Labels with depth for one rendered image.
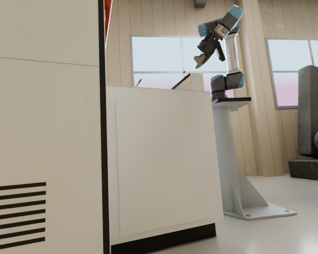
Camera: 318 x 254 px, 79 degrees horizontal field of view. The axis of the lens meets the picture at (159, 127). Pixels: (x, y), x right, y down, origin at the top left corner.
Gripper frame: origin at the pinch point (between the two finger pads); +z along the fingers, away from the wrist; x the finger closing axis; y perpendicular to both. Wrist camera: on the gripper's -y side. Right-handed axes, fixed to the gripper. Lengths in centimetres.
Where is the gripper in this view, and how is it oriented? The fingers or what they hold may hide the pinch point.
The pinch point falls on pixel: (198, 67)
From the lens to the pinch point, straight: 122.9
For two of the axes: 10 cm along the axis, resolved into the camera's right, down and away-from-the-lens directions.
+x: 0.3, 5.3, -8.5
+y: -8.3, -4.7, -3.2
